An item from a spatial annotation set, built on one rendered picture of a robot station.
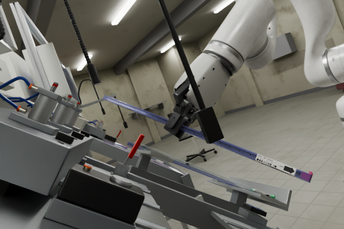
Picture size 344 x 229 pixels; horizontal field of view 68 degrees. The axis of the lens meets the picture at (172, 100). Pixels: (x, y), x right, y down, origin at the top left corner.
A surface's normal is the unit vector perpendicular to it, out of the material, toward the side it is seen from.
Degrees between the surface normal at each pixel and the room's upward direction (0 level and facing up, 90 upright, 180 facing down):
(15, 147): 90
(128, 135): 90
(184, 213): 90
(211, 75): 122
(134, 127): 90
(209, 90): 128
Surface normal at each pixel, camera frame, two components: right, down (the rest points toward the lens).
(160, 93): 0.54, -0.22
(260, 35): 0.65, 0.36
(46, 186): 0.23, -0.11
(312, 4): -0.49, 0.34
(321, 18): -0.26, 0.35
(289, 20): -0.76, 0.28
